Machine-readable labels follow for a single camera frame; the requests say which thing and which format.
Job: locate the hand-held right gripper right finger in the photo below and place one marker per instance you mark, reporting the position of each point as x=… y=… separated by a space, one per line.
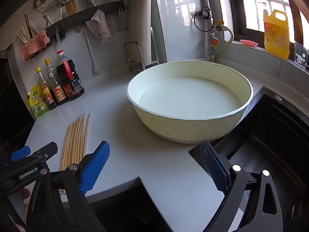
x=214 y=166

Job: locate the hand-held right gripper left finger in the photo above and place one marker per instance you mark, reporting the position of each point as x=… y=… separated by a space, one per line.
x=95 y=166

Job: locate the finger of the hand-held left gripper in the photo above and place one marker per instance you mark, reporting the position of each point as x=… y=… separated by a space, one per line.
x=20 y=153
x=45 y=149

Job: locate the pile of wooden chopsticks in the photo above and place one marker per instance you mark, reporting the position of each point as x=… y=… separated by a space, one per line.
x=72 y=145

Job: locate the cream round basin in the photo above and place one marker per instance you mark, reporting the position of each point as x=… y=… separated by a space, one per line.
x=190 y=96

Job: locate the person's left hand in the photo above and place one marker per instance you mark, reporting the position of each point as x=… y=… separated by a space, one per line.
x=25 y=193

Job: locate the yellow seasoning pouch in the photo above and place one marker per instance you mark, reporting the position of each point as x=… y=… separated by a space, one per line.
x=38 y=104

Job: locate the dark kitchen appliance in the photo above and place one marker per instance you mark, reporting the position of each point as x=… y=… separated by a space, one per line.
x=12 y=106

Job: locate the slim yellow-capped vinegar bottle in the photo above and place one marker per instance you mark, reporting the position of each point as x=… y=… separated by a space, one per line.
x=46 y=95

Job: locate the black kitchen sink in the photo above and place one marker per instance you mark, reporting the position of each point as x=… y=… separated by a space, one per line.
x=270 y=145

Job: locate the clear soy sauce bottle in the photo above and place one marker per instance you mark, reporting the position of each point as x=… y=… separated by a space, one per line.
x=56 y=89

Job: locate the large dark soy sauce bottle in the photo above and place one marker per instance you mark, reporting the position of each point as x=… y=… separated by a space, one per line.
x=71 y=82

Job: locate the sink drain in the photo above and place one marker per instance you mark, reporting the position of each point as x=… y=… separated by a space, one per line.
x=297 y=209

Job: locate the round metal sink button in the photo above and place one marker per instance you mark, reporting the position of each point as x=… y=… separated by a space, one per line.
x=278 y=98

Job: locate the pink patterned cloth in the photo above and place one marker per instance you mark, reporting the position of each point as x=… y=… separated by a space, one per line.
x=33 y=46

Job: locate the metal tube rack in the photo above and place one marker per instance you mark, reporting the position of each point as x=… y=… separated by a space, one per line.
x=141 y=58

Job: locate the bunch of pale chopsticks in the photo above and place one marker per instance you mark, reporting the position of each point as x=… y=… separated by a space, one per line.
x=24 y=32

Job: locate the round grey orange gas valve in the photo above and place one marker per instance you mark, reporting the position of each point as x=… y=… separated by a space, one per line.
x=213 y=42

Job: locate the wooden spoon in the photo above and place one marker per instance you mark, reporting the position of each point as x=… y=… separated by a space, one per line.
x=77 y=27

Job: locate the pink soap dish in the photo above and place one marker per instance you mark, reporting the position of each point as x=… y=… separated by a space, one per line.
x=248 y=43

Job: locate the metal spoon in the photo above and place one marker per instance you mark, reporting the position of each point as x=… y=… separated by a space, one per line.
x=44 y=15

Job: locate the pinkish white rag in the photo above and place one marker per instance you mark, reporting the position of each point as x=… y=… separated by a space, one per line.
x=100 y=26

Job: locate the clear cartoon print container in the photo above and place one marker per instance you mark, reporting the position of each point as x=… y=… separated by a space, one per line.
x=301 y=58

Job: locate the white hanging peeler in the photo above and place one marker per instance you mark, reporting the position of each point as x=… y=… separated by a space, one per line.
x=123 y=29

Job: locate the yellow detergent jug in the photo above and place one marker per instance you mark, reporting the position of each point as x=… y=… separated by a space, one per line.
x=276 y=38

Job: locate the bamboo pot brush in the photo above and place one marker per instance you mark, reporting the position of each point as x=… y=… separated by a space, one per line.
x=70 y=7

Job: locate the black red solenoid valve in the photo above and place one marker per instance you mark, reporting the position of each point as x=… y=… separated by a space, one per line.
x=205 y=13

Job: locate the wall socket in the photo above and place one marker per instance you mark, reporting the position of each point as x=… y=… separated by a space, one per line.
x=41 y=0

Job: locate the black wall hook rail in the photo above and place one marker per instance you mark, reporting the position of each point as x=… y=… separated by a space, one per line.
x=96 y=8

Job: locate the window with dark frame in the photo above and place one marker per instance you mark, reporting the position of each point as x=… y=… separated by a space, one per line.
x=256 y=7

